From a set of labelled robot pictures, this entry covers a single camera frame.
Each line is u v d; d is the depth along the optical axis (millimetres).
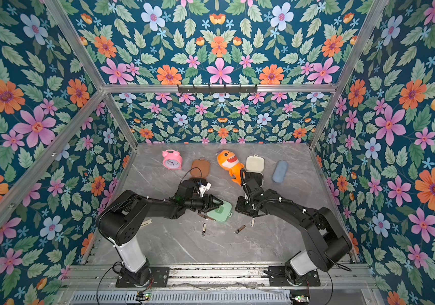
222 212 891
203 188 876
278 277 735
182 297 701
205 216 893
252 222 881
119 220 488
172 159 1014
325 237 439
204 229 859
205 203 806
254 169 1105
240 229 858
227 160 1012
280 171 1043
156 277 736
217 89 929
